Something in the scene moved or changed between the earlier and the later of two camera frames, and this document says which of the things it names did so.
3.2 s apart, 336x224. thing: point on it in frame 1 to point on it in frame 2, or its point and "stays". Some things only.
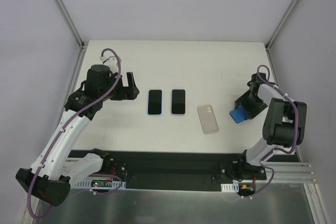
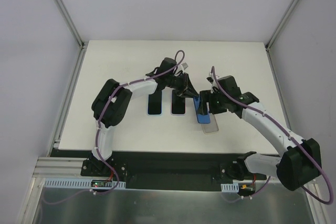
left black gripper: x=125 y=91 to x=184 y=85
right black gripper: x=250 y=107 to x=208 y=100
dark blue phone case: x=239 y=114 to x=201 y=118
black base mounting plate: x=200 y=170 stays
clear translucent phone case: x=208 y=119 stays
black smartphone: x=178 y=101 stays
